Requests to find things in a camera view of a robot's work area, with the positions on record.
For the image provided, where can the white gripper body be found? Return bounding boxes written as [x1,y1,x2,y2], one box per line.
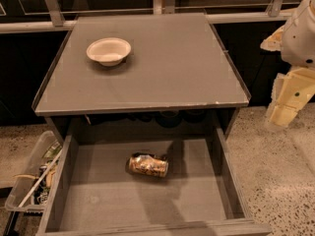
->
[272,67,315,108]

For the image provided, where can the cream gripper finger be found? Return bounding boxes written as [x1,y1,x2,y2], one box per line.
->
[260,26,284,51]
[266,102,297,128]

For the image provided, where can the crushed orange soda can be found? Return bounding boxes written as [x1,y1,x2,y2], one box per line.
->
[128,153,168,178]

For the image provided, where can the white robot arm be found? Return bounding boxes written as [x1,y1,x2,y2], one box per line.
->
[260,0,315,130]

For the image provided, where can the grey cabinet with counter top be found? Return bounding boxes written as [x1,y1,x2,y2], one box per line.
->
[31,13,252,143]

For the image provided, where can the open grey top drawer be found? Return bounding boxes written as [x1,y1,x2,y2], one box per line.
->
[36,136,271,236]

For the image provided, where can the metal railing with posts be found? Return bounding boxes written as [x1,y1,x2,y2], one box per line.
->
[0,0,302,34]

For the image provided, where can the white paper bowl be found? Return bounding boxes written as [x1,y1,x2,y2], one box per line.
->
[86,37,131,67]

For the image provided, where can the green packet in bin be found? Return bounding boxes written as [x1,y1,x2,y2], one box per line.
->
[43,141,62,158]

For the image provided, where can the clear plastic storage bin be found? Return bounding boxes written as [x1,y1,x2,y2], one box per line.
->
[5,131,58,213]

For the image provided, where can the white stick in bin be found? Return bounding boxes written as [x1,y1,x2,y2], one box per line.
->
[18,149,62,207]

